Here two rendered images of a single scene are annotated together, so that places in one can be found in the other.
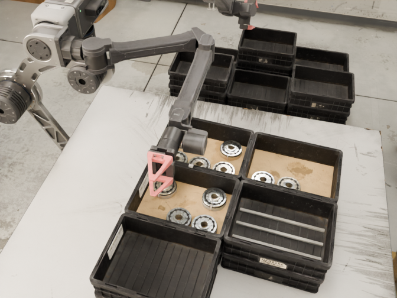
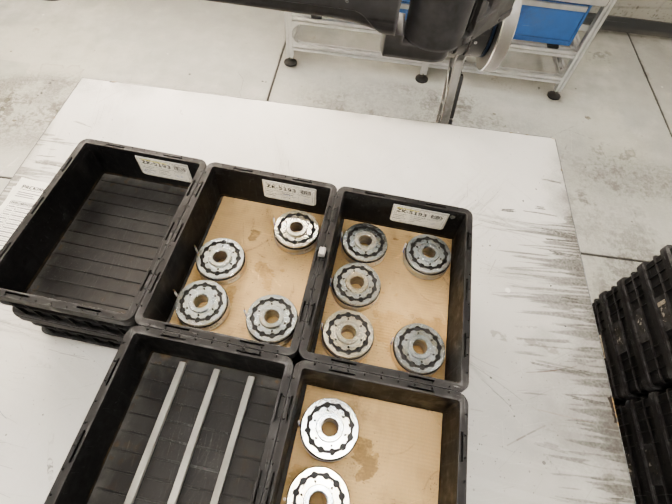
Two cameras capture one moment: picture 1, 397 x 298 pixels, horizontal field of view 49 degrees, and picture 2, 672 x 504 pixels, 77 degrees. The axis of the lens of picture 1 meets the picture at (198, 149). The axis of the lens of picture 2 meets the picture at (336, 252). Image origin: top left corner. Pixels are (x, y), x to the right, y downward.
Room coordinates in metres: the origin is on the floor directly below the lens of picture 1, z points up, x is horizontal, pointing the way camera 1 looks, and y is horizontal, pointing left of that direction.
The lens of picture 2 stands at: (1.16, -0.40, 1.65)
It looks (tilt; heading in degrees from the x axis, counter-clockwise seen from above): 58 degrees down; 80
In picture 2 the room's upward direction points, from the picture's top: 6 degrees clockwise
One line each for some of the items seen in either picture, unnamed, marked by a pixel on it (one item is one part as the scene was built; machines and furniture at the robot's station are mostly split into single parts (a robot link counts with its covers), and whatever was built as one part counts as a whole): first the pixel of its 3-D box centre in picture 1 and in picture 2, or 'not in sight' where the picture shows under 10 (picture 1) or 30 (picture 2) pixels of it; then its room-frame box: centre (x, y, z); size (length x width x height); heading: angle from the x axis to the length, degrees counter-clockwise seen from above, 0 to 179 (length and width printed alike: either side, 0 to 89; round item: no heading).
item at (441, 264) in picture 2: not in sight; (428, 253); (1.45, 0.06, 0.86); 0.10 x 0.10 x 0.01
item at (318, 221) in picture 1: (280, 229); (177, 469); (0.96, -0.33, 0.87); 0.40 x 0.30 x 0.11; 75
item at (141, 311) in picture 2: (183, 196); (247, 249); (1.06, 0.05, 0.92); 0.40 x 0.30 x 0.02; 75
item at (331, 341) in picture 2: (223, 170); (348, 333); (1.26, -0.11, 0.86); 0.10 x 0.10 x 0.01
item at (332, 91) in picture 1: (315, 107); not in sight; (2.26, -0.79, 0.37); 0.40 x 0.30 x 0.45; 79
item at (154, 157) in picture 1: (157, 169); not in sight; (0.73, 0.10, 1.47); 0.09 x 0.07 x 0.07; 168
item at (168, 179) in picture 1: (158, 178); not in sight; (0.73, 0.10, 1.44); 0.09 x 0.07 x 0.07; 168
